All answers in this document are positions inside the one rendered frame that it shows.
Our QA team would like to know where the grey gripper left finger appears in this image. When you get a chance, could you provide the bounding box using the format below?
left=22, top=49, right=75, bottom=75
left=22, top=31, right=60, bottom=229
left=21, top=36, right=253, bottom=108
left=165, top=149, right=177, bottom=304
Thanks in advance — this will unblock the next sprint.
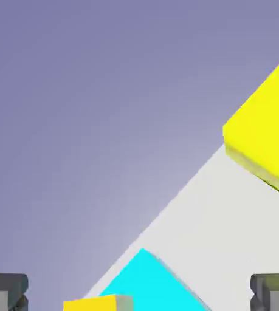
left=0, top=273, right=29, bottom=311

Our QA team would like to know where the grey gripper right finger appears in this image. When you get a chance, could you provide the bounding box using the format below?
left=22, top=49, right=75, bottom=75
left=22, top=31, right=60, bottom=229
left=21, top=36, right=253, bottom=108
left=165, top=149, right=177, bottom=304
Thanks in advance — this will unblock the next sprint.
left=250, top=273, right=279, bottom=311

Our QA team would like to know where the small yellow cube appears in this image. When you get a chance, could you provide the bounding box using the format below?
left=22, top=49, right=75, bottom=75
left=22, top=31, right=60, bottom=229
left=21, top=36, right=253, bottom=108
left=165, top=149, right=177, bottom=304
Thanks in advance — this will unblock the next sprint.
left=63, top=294, right=134, bottom=311

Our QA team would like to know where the large cyan box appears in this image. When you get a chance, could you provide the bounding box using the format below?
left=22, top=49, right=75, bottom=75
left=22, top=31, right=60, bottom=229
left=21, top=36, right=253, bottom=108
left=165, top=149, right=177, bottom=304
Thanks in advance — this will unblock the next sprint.
left=98, top=247, right=212, bottom=311

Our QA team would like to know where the large yellow box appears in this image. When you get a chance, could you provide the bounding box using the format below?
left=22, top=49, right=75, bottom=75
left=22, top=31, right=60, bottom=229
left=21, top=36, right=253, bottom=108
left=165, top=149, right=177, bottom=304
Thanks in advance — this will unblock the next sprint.
left=222, top=48, right=279, bottom=203

